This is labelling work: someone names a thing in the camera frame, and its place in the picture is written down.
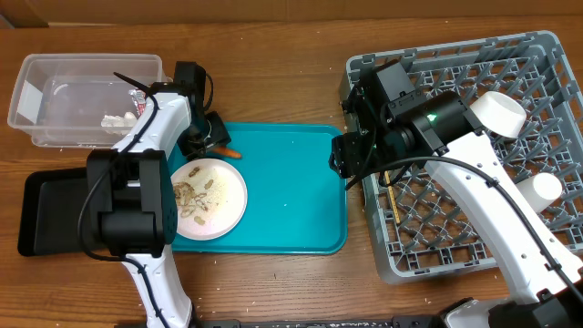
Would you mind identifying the orange carrot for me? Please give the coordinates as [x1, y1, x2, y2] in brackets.
[212, 147, 242, 159]

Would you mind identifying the wooden chopstick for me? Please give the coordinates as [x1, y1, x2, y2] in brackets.
[384, 171, 401, 226]

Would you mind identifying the food scraps and rice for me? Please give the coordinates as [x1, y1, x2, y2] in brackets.
[172, 165, 227, 227]

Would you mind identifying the pink plate with food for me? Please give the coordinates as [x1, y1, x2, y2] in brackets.
[171, 159, 248, 241]

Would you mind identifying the white tissue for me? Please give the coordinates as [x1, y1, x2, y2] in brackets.
[101, 112, 138, 136]

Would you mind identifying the white bowl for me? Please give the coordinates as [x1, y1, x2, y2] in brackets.
[470, 91, 527, 138]

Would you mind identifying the white paper cup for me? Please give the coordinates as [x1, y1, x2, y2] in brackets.
[516, 172, 562, 213]

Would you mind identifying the red snack wrapper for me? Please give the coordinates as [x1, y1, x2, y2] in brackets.
[128, 89, 147, 117]

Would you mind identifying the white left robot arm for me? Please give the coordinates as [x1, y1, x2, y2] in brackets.
[77, 61, 231, 327]

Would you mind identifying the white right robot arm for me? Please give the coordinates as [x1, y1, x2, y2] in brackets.
[329, 60, 582, 327]

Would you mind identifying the clear plastic waste bin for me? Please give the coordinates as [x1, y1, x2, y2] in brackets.
[7, 53, 166, 149]

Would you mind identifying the teal plastic tray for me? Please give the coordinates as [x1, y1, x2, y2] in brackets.
[172, 122, 347, 254]

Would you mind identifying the grey plastic dish rack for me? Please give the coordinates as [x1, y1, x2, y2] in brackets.
[339, 31, 582, 284]

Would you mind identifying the black plastic tray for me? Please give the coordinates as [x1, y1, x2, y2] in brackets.
[17, 168, 88, 257]

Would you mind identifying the black rail at bottom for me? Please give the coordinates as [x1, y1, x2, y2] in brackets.
[190, 314, 445, 328]

